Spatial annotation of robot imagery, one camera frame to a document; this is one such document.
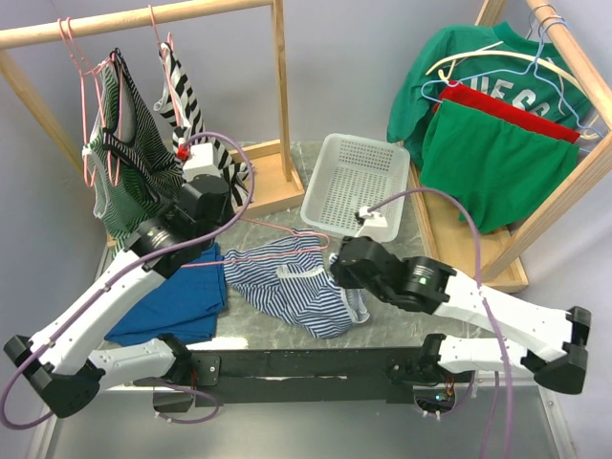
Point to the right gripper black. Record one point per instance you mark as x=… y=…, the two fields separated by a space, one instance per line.
x=339 y=273

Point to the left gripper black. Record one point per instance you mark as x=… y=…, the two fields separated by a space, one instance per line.
x=229 y=212

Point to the pink hanger with blue top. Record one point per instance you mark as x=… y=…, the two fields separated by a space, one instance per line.
x=270 y=251

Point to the blue white striped tank top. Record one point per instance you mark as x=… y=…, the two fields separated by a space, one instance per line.
x=298 y=290

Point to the green striped tank top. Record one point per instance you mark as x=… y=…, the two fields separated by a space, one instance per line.
x=150 y=176

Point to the blue cloth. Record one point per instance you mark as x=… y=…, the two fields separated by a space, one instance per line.
x=186 y=305

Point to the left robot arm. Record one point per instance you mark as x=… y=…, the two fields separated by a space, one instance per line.
x=63 y=362

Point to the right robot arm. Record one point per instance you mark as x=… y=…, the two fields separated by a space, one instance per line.
x=548 y=343

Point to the black white striped tank top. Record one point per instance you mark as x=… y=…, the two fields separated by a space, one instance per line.
x=234 y=173

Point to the red cloth on hanger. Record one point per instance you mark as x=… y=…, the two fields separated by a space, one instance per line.
x=497 y=108

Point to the pink hanger far left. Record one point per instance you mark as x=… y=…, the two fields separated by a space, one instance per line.
x=84 y=69

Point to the cream white hanger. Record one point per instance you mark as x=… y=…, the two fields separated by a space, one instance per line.
x=533 y=61

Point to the left wooden clothes rack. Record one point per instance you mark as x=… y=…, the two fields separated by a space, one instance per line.
x=277 y=184

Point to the wooden clothes rack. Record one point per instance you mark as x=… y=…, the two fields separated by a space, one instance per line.
x=450 y=241
x=277 y=184

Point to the white plastic perforated basket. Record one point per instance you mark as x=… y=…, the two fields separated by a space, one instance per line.
x=350 y=173

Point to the right wooden clothes rack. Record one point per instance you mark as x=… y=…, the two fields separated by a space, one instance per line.
x=450 y=241

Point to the green t-shirt front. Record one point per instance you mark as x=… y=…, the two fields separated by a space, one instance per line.
x=499 y=172

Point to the black base beam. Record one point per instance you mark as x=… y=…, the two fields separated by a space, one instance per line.
x=318 y=375

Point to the green sweatshirt with letters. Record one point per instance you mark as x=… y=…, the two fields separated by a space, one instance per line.
x=494 y=61

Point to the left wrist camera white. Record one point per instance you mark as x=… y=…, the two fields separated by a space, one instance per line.
x=197 y=160

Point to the light blue wire hanger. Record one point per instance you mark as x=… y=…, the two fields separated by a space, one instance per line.
x=446 y=66

